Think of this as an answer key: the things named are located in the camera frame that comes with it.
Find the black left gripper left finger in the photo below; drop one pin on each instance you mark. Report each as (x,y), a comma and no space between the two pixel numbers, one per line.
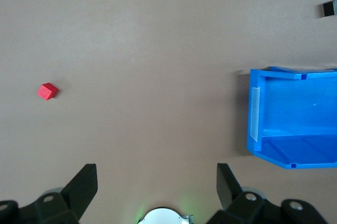
(79,189)

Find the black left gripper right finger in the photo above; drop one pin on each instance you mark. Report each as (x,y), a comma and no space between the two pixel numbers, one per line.
(229,192)

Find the red cube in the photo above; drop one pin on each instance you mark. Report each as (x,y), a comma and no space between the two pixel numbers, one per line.
(47,92)

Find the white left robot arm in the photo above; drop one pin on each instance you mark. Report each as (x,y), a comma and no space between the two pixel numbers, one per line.
(163,217)

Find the black cube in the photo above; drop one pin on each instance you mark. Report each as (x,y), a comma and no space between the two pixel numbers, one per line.
(329,9)

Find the blue plastic bin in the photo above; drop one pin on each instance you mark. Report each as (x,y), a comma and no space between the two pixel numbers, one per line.
(289,108)

